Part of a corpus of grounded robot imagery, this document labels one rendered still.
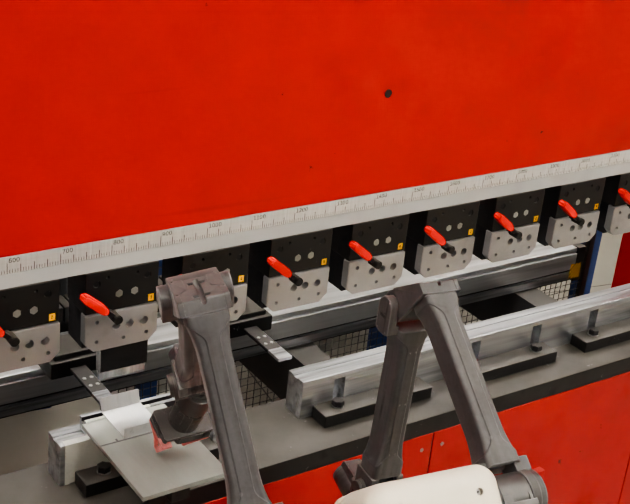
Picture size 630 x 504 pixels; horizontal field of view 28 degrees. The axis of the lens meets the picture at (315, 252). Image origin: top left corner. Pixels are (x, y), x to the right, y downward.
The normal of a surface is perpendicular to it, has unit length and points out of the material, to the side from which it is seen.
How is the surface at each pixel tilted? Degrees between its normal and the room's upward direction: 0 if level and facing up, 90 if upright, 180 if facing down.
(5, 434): 0
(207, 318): 64
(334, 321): 90
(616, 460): 90
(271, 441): 0
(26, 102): 90
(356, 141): 90
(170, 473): 0
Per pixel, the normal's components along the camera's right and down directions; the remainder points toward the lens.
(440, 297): 0.36, -0.49
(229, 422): 0.19, -0.01
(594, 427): 0.55, 0.40
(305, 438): 0.10, -0.90
